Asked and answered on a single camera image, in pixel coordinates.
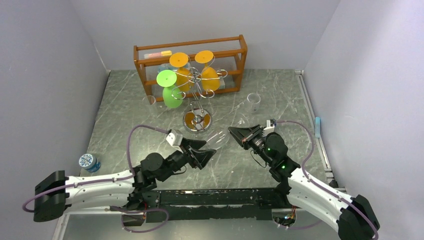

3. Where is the wooden shelf rack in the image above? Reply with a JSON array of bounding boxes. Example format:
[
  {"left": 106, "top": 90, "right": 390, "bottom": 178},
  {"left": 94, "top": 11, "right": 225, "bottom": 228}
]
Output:
[{"left": 133, "top": 34, "right": 248, "bottom": 108}]

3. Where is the orange plastic cup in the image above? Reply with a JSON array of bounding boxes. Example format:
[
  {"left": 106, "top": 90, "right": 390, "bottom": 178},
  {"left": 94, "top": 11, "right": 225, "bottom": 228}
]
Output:
[{"left": 169, "top": 52, "right": 192, "bottom": 92}]

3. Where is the clear wine glass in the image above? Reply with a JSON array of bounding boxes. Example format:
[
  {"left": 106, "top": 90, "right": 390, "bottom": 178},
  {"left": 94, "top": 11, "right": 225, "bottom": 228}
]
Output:
[{"left": 201, "top": 113, "right": 250, "bottom": 150}]

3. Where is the blue packaged item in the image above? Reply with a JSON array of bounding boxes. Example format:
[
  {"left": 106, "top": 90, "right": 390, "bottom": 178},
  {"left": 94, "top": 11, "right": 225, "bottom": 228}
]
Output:
[{"left": 157, "top": 63, "right": 174, "bottom": 73}]

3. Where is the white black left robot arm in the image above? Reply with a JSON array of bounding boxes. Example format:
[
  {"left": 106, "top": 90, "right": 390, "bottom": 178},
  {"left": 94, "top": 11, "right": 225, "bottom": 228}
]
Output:
[{"left": 32, "top": 138, "right": 217, "bottom": 223}]

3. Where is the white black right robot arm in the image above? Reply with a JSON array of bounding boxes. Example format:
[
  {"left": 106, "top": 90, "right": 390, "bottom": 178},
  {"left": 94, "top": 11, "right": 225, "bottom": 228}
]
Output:
[{"left": 228, "top": 125, "right": 380, "bottom": 240}]

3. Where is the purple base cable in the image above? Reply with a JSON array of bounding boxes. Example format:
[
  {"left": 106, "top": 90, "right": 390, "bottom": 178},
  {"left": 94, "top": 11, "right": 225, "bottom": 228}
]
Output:
[{"left": 109, "top": 205, "right": 170, "bottom": 234}]

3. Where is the blue white patterned can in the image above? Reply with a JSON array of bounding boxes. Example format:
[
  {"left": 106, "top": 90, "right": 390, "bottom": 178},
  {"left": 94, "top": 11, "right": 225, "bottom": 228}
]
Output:
[{"left": 78, "top": 153, "right": 101, "bottom": 173}]

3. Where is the clear glass right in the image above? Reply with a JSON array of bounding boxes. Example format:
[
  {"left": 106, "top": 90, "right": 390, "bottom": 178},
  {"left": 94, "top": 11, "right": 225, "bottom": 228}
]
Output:
[{"left": 245, "top": 92, "right": 261, "bottom": 114}]

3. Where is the light blue pen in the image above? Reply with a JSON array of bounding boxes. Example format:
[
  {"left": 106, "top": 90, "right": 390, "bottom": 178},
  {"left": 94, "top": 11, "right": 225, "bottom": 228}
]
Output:
[{"left": 314, "top": 117, "right": 321, "bottom": 139}]

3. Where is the yellow plastic wine glass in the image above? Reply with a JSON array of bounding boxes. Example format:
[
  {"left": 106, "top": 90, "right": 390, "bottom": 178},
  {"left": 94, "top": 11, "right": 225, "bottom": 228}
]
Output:
[{"left": 194, "top": 50, "right": 220, "bottom": 91}]

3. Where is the chrome wine glass rack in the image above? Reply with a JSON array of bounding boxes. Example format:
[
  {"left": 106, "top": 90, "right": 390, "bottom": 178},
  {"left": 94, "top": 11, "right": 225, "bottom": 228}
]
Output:
[{"left": 180, "top": 53, "right": 228, "bottom": 134}]

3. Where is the pink yellow marker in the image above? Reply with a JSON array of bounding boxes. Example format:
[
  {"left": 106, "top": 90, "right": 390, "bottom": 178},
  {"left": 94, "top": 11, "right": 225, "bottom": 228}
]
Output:
[{"left": 143, "top": 50, "right": 173, "bottom": 59}]

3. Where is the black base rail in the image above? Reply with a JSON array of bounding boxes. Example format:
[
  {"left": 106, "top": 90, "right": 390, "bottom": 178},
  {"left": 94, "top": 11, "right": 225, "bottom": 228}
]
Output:
[{"left": 122, "top": 187, "right": 292, "bottom": 228}]

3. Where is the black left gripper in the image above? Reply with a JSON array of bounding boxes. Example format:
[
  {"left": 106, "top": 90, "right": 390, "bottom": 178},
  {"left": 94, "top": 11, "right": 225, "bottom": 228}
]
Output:
[{"left": 158, "top": 138, "right": 216, "bottom": 183}]

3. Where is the small white red box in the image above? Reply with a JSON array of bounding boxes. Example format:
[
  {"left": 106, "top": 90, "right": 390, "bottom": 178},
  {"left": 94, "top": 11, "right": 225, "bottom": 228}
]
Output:
[{"left": 218, "top": 77, "right": 226, "bottom": 90}]

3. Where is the green plastic wine glass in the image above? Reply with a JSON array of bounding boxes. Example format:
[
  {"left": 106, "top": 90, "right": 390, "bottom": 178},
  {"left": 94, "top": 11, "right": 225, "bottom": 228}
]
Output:
[{"left": 156, "top": 69, "right": 183, "bottom": 109}]

